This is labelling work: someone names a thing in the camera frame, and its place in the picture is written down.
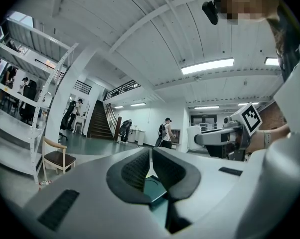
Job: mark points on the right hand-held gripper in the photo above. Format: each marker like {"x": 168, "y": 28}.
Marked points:
{"x": 251, "y": 119}

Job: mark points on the wooden chair with dark seat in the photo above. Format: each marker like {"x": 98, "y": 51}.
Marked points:
{"x": 57, "y": 158}

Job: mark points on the white bins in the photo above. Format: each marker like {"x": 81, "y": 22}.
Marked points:
{"x": 140, "y": 138}

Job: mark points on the white wristband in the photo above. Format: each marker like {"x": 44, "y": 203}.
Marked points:
{"x": 267, "y": 139}

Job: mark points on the person's black printed t-shirt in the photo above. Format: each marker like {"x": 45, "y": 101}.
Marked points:
{"x": 292, "y": 58}

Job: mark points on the person's right forearm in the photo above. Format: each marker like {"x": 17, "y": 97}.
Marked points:
{"x": 277, "y": 136}

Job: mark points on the short black railing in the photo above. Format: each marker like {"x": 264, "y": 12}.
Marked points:
{"x": 82, "y": 87}

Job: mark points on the dark glass double doors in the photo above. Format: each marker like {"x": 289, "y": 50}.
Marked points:
{"x": 207, "y": 122}

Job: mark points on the white metal shelf rack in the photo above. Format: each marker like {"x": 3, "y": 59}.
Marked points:
{"x": 10, "y": 131}

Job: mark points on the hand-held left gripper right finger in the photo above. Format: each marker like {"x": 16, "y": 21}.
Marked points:
{"x": 227, "y": 190}

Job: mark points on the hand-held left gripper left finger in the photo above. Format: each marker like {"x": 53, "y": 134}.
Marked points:
{"x": 90, "y": 195}

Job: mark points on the long ceiling light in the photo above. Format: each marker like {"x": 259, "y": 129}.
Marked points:
{"x": 119, "y": 107}
{"x": 272, "y": 61}
{"x": 207, "y": 65}
{"x": 206, "y": 107}
{"x": 137, "y": 104}
{"x": 248, "y": 104}

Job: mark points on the black mezzanine railing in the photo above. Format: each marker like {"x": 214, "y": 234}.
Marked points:
{"x": 122, "y": 88}

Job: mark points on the white ornate table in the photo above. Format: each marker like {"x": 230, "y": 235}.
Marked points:
{"x": 80, "y": 123}

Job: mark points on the dark green tray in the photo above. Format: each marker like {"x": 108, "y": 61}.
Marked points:
{"x": 153, "y": 189}

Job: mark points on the black head camera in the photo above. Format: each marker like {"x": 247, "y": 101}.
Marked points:
{"x": 211, "y": 9}

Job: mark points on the dark staircase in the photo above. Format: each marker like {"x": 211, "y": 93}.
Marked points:
{"x": 100, "y": 123}

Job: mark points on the person's head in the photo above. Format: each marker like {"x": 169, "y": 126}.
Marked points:
{"x": 247, "y": 1}

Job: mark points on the plastic bottle with red label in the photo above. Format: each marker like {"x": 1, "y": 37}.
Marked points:
{"x": 45, "y": 183}

